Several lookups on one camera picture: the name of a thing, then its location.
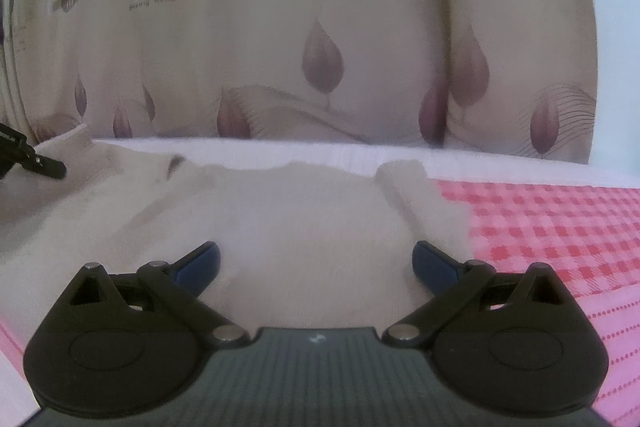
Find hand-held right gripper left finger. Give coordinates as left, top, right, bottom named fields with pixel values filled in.
left=65, top=241, right=252, bottom=350

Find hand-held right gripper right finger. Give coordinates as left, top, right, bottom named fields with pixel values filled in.
left=381, top=241, right=577, bottom=350

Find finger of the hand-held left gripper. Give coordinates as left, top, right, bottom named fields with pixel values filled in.
left=0, top=122, right=68, bottom=181

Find beige small garment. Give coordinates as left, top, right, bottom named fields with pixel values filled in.
left=0, top=125, right=472, bottom=330

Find pink checkered bed sheet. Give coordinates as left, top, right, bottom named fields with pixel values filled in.
left=0, top=138, right=640, bottom=427

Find beige leaf print curtain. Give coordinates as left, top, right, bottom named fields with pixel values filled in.
left=0, top=0, right=599, bottom=165

